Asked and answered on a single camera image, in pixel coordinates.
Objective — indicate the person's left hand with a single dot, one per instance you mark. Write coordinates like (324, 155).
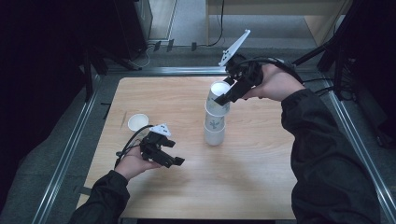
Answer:
(134, 163)

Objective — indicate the aluminium frame rail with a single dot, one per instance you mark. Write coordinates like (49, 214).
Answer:
(355, 140)
(69, 155)
(186, 70)

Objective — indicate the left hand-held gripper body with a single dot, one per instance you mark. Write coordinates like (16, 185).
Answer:
(152, 149)

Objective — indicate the light wooden desk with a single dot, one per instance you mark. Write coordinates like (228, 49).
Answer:
(317, 25)

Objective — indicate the person's right hand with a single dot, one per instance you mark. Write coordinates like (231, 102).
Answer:
(277, 84)

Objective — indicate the black tripod stand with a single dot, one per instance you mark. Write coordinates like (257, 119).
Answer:
(314, 53)

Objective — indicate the black cabinet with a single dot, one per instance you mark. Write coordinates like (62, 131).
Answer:
(130, 25)

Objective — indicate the small dark floor bracket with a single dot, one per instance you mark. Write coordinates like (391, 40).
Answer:
(194, 46)
(157, 46)
(170, 45)

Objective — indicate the black metal stand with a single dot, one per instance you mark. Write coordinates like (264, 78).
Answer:
(88, 77)

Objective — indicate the black curtain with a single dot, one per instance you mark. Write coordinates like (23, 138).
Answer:
(37, 62)
(383, 46)

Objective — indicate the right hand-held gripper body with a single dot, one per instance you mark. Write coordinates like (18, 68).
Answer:
(247, 73)

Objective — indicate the white paper cup leafy print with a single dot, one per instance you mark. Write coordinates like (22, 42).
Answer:
(138, 122)
(214, 123)
(219, 88)
(214, 137)

